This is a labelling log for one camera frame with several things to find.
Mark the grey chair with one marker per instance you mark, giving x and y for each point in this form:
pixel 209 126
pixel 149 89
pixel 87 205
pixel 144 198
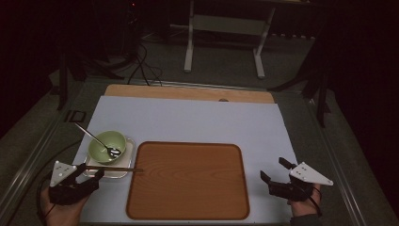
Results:
pixel 189 47

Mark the dark chopstick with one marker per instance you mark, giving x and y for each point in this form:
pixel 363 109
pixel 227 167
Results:
pixel 119 168

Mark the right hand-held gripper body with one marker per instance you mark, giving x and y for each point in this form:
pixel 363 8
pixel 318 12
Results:
pixel 291 190

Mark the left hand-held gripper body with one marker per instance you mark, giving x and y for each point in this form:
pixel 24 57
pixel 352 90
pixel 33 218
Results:
pixel 62 191

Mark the green bowl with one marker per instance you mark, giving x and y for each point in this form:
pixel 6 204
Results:
pixel 102 153

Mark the person's left hand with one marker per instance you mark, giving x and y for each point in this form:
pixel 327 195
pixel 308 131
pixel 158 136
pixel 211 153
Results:
pixel 62 215

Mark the aluminium rail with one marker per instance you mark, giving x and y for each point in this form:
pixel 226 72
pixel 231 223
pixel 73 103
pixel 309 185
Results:
pixel 28 169
pixel 338 169
pixel 188 85

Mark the black stand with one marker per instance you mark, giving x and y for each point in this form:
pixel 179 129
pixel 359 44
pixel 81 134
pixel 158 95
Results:
pixel 63 84
pixel 321 100

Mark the wooden tray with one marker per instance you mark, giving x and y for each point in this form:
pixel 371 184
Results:
pixel 188 182

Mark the metal spoon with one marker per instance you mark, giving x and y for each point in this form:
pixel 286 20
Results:
pixel 113 152

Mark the black square frame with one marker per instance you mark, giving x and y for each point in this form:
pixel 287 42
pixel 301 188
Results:
pixel 75 116

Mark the white table mat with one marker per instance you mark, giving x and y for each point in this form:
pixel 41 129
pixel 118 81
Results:
pixel 194 121

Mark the beige square plate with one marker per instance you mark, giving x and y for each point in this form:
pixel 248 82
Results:
pixel 127 163

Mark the person's right hand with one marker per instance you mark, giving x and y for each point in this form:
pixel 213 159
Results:
pixel 306 207

